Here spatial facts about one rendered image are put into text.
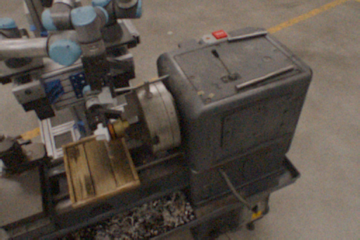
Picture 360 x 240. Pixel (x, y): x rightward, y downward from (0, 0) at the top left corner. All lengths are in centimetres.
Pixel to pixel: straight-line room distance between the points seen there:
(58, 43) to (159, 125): 53
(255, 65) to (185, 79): 32
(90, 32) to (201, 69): 54
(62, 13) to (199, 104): 59
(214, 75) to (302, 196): 143
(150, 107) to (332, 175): 178
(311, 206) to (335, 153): 55
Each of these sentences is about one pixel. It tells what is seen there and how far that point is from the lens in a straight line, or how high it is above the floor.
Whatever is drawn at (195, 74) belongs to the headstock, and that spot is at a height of 125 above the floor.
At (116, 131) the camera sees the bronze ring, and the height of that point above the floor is 110.
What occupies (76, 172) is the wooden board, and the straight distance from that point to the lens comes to 157.
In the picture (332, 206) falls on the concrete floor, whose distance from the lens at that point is 256.
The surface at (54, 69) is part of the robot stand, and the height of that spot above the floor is 107.
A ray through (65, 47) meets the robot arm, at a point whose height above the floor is 141.
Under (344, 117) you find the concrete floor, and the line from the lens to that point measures 316.
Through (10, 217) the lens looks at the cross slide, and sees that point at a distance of 146.
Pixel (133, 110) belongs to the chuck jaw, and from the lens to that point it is 140.
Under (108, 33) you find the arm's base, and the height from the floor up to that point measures 121.
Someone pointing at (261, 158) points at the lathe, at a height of 75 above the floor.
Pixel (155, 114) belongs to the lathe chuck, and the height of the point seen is 120.
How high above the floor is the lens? 211
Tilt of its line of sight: 44 degrees down
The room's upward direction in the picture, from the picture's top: 4 degrees counter-clockwise
